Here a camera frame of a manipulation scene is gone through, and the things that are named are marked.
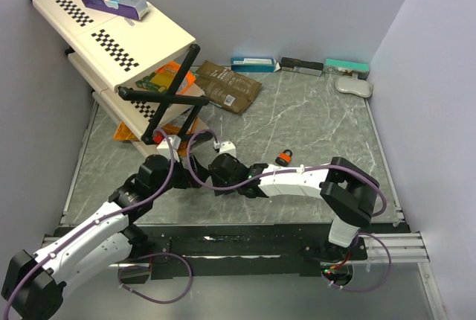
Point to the cream folding shelf rack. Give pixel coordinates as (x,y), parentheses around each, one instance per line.
(112,52)

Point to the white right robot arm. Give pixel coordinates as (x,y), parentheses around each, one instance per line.
(348,190)

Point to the blue white box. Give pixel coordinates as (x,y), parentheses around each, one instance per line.
(254,64)

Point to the teal white box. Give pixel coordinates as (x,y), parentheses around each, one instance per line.
(340,67)

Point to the black long box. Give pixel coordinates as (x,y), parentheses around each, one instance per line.
(301,66)

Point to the orange black padlock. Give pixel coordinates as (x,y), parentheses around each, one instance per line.
(284,158)

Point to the green yellow box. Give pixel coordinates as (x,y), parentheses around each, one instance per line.
(154,82)

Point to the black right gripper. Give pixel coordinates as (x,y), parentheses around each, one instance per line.
(219,193)

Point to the purple silver carton box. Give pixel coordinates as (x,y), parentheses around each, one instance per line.
(132,9)

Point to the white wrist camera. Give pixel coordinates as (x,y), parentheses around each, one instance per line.
(223,147)
(168,145)

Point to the grey silver pouch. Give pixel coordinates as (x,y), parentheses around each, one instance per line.
(354,86)

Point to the aluminium frame rail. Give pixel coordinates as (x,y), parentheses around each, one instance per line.
(401,249)

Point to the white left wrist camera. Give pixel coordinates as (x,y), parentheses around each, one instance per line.
(168,145)

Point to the brown coffee bag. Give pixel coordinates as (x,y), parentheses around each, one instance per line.
(225,88)

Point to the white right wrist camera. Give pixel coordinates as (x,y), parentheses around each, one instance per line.
(223,147)

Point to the orange packet lower shelf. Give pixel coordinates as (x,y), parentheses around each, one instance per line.
(123,133)

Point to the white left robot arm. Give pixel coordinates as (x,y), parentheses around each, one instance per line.
(36,285)

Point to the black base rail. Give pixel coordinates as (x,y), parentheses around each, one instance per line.
(238,249)

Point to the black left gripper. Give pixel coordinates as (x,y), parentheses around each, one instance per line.
(187,179)

